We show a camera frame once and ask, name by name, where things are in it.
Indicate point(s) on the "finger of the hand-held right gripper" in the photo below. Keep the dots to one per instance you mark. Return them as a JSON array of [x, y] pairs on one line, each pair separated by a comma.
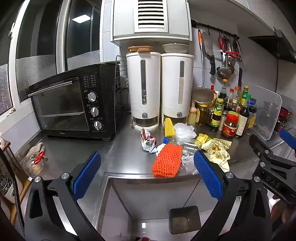
[[289, 139], [263, 148]]

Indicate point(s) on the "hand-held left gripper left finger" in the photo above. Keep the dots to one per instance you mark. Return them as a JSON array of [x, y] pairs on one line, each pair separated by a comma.
[[87, 176]]

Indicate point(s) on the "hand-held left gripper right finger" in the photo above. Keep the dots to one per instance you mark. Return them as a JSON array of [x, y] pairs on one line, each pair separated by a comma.
[[208, 176]]

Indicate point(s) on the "clear plastic wrap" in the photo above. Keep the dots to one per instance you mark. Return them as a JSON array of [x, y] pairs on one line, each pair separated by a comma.
[[189, 165]]

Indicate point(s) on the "yellow paper wrapper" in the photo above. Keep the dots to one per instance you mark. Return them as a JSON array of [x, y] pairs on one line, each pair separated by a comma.
[[217, 150]]

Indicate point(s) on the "foil ball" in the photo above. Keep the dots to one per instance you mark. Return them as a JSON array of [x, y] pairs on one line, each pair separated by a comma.
[[186, 154]]

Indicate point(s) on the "clear bottle blue cap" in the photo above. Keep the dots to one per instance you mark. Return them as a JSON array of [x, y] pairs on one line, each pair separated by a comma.
[[182, 143]]

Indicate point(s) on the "orange foam net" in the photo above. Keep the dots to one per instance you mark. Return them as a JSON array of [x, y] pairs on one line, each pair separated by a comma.
[[166, 162]]

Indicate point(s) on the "dark trash bin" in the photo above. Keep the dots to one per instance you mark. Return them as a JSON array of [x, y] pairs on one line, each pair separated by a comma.
[[185, 220]]

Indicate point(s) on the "white plastic bag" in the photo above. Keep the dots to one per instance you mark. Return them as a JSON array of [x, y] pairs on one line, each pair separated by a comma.
[[185, 131]]

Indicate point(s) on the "white paper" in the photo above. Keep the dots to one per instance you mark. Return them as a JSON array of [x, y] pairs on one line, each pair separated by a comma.
[[160, 148]]

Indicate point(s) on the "yellow foam net tube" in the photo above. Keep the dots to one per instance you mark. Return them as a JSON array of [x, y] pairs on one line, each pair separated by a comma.
[[170, 127]]

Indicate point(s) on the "red white snack wrapper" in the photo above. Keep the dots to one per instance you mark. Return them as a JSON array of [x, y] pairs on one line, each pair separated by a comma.
[[148, 141]]

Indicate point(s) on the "person's right hand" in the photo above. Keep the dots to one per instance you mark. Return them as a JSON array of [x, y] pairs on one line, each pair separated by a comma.
[[285, 215]]

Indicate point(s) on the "red pot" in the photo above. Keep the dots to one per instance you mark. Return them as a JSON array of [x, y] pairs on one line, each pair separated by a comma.
[[284, 113]]

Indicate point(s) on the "black lid jar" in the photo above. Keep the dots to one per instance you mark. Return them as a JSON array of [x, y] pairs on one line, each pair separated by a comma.
[[251, 118]]

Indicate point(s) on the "large dark soy bottle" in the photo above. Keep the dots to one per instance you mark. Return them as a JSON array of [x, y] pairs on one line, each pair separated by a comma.
[[242, 122]]

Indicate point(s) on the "red lid chili jar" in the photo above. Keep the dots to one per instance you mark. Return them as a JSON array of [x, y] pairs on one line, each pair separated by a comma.
[[230, 126]]

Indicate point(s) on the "spice shaker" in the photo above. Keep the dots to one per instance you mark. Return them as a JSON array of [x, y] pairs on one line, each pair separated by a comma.
[[223, 120]]

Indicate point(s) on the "clear splash guard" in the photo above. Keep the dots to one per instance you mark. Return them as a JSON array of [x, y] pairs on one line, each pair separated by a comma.
[[266, 92]]

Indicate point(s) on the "green label sauce bottle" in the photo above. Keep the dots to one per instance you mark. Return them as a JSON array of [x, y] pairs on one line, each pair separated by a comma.
[[217, 115]]

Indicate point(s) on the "amber oil jar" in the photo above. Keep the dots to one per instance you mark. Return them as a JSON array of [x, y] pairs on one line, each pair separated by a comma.
[[202, 115]]

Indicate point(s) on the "black toaster oven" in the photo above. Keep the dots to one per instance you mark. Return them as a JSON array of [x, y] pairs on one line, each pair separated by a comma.
[[69, 111]]

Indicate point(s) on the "wooden shelf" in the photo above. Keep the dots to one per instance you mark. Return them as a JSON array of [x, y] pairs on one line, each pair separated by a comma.
[[20, 192]]

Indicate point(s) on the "cluster of condiment bottles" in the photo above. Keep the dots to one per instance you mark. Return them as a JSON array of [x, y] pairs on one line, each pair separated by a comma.
[[223, 90]]

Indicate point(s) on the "steel slotted spoon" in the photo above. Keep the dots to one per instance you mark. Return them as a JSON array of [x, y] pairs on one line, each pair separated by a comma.
[[223, 73]]

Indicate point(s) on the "white rice dispenser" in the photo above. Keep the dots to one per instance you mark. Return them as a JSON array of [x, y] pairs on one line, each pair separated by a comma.
[[171, 92]]

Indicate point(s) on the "small steel ladle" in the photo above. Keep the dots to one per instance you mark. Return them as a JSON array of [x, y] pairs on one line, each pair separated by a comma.
[[231, 62]]

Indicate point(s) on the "black range hood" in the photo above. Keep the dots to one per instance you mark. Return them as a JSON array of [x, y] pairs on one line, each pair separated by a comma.
[[275, 46]]

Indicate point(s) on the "white bean dispenser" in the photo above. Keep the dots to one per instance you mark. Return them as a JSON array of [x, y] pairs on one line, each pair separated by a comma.
[[136, 92]]

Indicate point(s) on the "red scissors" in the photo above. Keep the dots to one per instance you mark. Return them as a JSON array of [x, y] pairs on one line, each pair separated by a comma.
[[231, 53]]

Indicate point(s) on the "steel tongs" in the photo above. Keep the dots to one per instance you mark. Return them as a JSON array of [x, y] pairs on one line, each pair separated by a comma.
[[239, 49]]

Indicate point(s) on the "window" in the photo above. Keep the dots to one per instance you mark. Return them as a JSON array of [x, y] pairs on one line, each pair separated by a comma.
[[34, 58]]

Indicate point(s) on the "white bowl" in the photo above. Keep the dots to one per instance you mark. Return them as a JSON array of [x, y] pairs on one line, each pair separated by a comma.
[[175, 48]]

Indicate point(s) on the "white overhead cabinet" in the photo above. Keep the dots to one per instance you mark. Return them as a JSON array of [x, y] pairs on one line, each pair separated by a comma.
[[231, 9]]

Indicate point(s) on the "black hanging rail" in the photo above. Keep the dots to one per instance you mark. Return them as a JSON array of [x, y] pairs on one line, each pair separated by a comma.
[[217, 29]]

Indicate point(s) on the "white vented wall cabinet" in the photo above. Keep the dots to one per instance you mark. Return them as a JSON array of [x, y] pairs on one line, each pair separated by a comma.
[[175, 20]]

